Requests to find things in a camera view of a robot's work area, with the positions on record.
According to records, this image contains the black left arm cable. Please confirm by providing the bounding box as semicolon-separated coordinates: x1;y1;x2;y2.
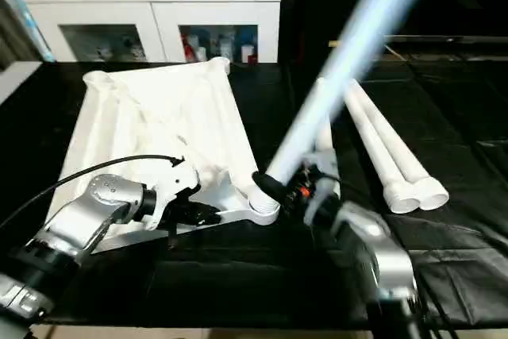
0;154;185;229

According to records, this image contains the red bottle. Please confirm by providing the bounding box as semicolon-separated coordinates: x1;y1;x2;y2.
183;33;196;62

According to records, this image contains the dark metal rail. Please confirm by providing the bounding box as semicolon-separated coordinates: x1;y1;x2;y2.
385;34;508;46

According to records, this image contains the black work mat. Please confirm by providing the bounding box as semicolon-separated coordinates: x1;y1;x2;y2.
0;60;508;328

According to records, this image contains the white plastic table leg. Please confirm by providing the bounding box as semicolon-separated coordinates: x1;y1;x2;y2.
252;0;441;213
341;81;421;214
316;77;342;197
349;79;451;211

